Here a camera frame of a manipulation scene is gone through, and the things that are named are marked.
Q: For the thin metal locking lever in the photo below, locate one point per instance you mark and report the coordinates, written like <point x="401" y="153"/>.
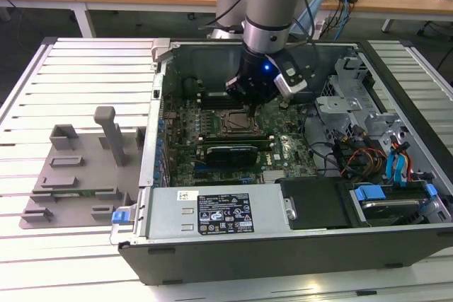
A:
<point x="237" y="112"/>

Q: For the blue expansion slot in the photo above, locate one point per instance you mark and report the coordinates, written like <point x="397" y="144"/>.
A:
<point x="200" y="167"/>

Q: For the round coin battery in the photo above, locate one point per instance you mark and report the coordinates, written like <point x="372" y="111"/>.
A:
<point x="284" y="104"/>

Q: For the green motherboard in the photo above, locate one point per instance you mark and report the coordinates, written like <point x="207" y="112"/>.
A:
<point x="293" y="146"/>

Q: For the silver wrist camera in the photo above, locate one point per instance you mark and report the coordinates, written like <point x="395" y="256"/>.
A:
<point x="292" y="82"/>

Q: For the CPU socket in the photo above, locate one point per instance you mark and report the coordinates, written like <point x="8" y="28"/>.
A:
<point x="262" y="122"/>

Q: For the black plastic shroud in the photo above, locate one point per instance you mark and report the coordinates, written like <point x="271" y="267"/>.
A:
<point x="311" y="206"/>

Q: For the grey power supply unit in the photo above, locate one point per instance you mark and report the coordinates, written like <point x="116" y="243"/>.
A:
<point x="170" y="210"/>

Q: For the green RAM stick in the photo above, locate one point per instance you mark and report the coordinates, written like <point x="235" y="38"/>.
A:
<point x="76" y="193"/>

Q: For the hard disk in blue carrier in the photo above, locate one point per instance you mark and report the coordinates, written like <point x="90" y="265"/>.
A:
<point x="389" y="208"/>

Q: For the metal drive cage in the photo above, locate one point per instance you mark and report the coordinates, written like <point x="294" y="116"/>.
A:
<point x="338" y="104"/>

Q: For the white power strip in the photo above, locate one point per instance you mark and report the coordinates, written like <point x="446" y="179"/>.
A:
<point x="317" y="29"/>

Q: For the small silver heatsink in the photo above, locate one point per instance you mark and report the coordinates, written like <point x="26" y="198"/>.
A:
<point x="274" y="174"/>

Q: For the blue case latch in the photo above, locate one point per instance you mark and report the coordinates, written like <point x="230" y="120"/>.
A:
<point x="119" y="218"/>

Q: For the grey parts rack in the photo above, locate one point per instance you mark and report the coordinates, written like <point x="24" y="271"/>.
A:
<point x="88" y="174"/>

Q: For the black power supply label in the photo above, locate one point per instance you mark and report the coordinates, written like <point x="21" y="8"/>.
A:
<point x="224" y="213"/>

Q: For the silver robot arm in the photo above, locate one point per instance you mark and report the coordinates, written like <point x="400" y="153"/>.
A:
<point x="269" y="5"/>

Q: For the black graphics card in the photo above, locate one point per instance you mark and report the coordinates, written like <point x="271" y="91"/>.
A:
<point x="230" y="156"/>

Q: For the grey wrist camera block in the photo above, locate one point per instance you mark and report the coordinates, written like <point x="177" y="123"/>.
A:
<point x="233" y="84"/>

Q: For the black and grey PC case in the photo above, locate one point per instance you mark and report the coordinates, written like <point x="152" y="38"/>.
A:
<point x="283" y="256"/>

